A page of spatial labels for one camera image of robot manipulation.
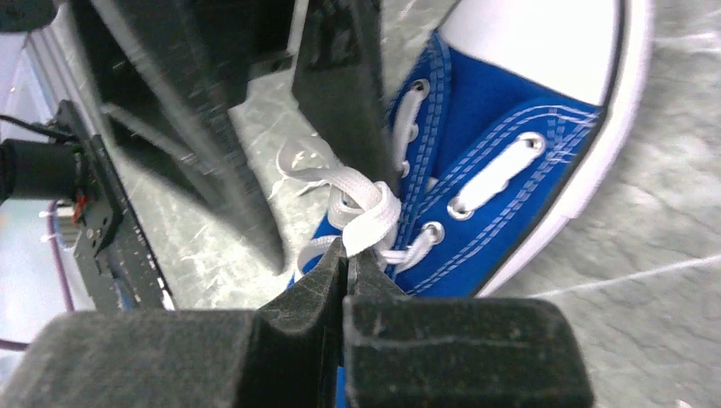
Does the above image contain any white shoelace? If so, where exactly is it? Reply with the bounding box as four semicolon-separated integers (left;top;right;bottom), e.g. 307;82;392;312
276;78;559;281

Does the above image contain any aluminium frame rail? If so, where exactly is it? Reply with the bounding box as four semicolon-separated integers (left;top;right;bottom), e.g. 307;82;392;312
1;28;111;160

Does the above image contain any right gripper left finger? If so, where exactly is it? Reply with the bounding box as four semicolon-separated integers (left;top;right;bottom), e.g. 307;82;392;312
1;240;345;407

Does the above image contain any blue canvas sneaker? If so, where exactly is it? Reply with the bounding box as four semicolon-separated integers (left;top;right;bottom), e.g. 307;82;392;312
276;1;654;297

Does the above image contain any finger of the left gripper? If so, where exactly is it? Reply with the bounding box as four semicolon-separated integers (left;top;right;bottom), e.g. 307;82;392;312
67;1;292;274
292;0;400;193

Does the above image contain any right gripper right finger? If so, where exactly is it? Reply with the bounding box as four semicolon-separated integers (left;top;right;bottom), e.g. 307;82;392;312
343;252;594;407

